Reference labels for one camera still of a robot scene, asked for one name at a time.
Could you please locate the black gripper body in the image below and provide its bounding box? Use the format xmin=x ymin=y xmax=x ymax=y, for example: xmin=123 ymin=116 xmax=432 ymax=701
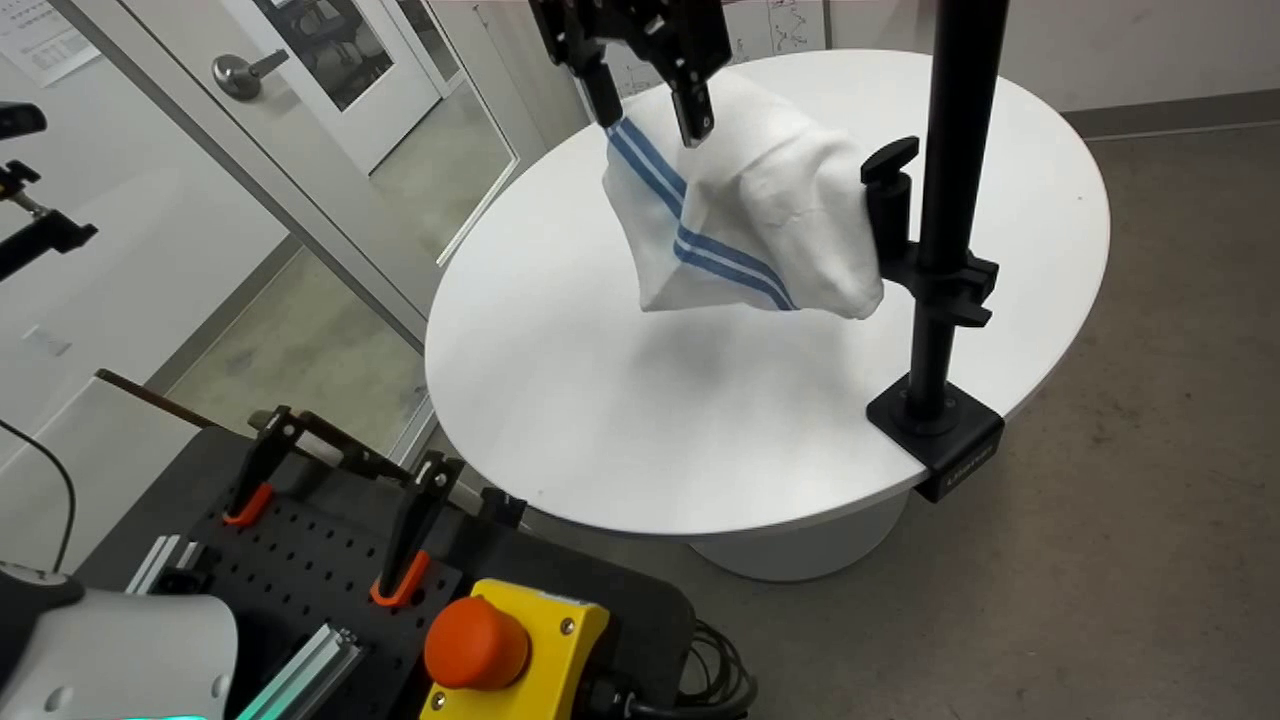
xmin=530 ymin=0 xmax=735 ymax=66

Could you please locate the white cloth with blue stripes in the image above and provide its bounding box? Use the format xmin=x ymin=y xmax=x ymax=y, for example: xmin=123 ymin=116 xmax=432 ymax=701
xmin=599 ymin=66 xmax=893 ymax=324

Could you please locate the black pole stand with clamp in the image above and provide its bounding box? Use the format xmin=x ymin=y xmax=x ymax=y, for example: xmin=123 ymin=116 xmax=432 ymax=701
xmin=856 ymin=0 xmax=1014 ymax=507

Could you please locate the white door with window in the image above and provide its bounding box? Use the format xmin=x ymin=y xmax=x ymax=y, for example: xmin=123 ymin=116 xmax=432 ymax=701
xmin=170 ymin=0 xmax=451 ymax=181

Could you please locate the black perforated board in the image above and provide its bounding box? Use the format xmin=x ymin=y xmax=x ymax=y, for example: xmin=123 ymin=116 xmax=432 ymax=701
xmin=170 ymin=458 xmax=517 ymax=720

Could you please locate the yellow emergency stop red button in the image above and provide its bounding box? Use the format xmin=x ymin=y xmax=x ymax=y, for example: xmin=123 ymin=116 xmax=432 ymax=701
xmin=418 ymin=576 xmax=618 ymax=720

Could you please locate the white paper sign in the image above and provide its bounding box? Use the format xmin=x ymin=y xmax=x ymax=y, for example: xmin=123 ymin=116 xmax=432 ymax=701
xmin=0 ymin=0 xmax=100 ymax=90

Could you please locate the silver door handle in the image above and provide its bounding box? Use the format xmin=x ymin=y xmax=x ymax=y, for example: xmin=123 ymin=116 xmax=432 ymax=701
xmin=210 ymin=43 xmax=292 ymax=104

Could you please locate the black clamp with orange handle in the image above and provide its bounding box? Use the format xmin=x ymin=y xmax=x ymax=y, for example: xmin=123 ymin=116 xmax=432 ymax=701
xmin=215 ymin=401 xmax=403 ymax=535
xmin=369 ymin=448 xmax=534 ymax=615

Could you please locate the grey wall baseboard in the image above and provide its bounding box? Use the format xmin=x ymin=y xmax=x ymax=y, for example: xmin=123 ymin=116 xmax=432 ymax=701
xmin=1061 ymin=90 xmax=1280 ymax=143

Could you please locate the bundle of black cables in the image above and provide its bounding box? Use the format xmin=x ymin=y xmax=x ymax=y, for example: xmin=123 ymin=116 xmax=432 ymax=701
xmin=583 ymin=615 xmax=762 ymax=720

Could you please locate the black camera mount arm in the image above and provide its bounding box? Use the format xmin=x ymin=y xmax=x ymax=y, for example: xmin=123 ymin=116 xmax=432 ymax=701
xmin=0 ymin=158 xmax=100 ymax=283

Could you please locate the small black mount head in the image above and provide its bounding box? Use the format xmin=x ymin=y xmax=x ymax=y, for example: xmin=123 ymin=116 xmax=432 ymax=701
xmin=0 ymin=101 xmax=51 ymax=143

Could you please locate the short aluminium extrusion rail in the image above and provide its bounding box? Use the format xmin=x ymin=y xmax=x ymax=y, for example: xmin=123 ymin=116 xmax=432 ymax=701
xmin=119 ymin=534 xmax=215 ymax=601

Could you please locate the long aluminium extrusion rail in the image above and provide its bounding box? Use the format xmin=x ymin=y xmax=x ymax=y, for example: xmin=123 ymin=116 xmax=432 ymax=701
xmin=235 ymin=620 xmax=369 ymax=720

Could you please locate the thin black cable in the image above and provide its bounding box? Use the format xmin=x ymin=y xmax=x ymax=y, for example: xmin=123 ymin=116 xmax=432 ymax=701
xmin=0 ymin=418 xmax=82 ymax=576

